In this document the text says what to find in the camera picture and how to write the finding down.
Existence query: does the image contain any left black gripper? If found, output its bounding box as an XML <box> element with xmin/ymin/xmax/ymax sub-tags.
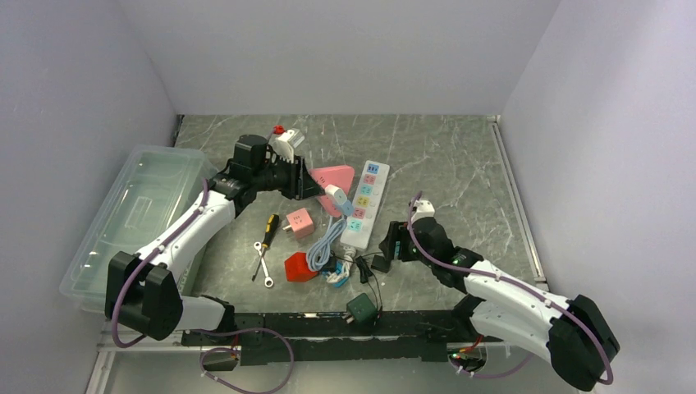
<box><xmin>253</xmin><ymin>152</ymin><xmax>325</xmax><ymax>201</ymax></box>

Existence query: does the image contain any white grey charger plug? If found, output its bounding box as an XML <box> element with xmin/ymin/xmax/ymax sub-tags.
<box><xmin>325</xmin><ymin>184</ymin><xmax>347</xmax><ymax>203</ymax></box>

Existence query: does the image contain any pink triangular power strip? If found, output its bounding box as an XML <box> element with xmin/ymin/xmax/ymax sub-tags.
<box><xmin>309</xmin><ymin>165</ymin><xmax>355</xmax><ymax>218</ymax></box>

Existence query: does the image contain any black charger with thin cable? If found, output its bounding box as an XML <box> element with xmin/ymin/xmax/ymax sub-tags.
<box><xmin>319</xmin><ymin>250</ymin><xmax>391</xmax><ymax>313</ymax></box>

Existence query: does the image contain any pink socket adapter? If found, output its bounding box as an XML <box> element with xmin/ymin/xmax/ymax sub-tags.
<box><xmin>282</xmin><ymin>208</ymin><xmax>315</xmax><ymax>240</ymax></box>

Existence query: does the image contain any light blue charger plug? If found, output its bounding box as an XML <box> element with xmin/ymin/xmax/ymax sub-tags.
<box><xmin>334</xmin><ymin>199</ymin><xmax>355</xmax><ymax>217</ymax></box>

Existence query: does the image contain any teal blue plug adapter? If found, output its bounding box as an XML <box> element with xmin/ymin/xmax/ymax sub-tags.
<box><xmin>326</xmin><ymin>260</ymin><xmax>352</xmax><ymax>287</ymax></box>

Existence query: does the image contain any dark green cube socket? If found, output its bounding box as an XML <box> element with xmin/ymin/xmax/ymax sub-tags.
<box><xmin>345</xmin><ymin>293</ymin><xmax>378</xmax><ymax>325</ymax></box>

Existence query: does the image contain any light blue cable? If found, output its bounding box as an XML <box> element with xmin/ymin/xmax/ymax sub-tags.
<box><xmin>305</xmin><ymin>216</ymin><xmax>349</xmax><ymax>274</ymax></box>

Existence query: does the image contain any red cube socket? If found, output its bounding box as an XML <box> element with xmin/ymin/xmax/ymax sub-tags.
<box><xmin>284</xmin><ymin>252</ymin><xmax>318</xmax><ymax>283</ymax></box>

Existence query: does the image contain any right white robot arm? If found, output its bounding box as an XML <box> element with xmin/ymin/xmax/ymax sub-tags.
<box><xmin>379</xmin><ymin>218</ymin><xmax>620</xmax><ymax>392</ymax></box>

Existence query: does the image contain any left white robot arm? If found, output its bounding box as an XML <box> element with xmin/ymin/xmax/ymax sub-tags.
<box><xmin>104</xmin><ymin>129</ymin><xmax>323</xmax><ymax>348</ymax></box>

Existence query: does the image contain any black yellow screwdriver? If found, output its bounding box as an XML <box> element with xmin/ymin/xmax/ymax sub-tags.
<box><xmin>260</xmin><ymin>213</ymin><xmax>280</xmax><ymax>254</ymax></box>

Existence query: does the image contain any white multicolour power strip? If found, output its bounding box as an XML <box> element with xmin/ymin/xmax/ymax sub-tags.
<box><xmin>340</xmin><ymin>160</ymin><xmax>391</xmax><ymax>251</ymax></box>

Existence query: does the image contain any silver ratchet wrench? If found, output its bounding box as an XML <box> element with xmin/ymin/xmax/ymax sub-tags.
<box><xmin>252</xmin><ymin>242</ymin><xmax>274</xmax><ymax>288</ymax></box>

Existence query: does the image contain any clear plastic storage bin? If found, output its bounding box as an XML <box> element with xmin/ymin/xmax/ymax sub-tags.
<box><xmin>59</xmin><ymin>145</ymin><xmax>218</xmax><ymax>314</ymax></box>

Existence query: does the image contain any black aluminium base frame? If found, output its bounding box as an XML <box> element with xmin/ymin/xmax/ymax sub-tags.
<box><xmin>181</xmin><ymin>300</ymin><xmax>479</xmax><ymax>366</ymax></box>

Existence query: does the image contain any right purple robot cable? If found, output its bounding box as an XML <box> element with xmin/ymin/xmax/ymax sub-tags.
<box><xmin>406</xmin><ymin>190</ymin><xmax>616</xmax><ymax>387</ymax></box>

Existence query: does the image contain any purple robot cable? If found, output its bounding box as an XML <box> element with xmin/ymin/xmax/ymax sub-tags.
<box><xmin>110</xmin><ymin>176</ymin><xmax>295</xmax><ymax>394</ymax></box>
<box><xmin>406</xmin><ymin>190</ymin><xmax>616</xmax><ymax>387</ymax></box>

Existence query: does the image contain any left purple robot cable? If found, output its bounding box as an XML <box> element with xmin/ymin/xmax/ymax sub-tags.
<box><xmin>110</xmin><ymin>176</ymin><xmax>295</xmax><ymax>394</ymax></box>

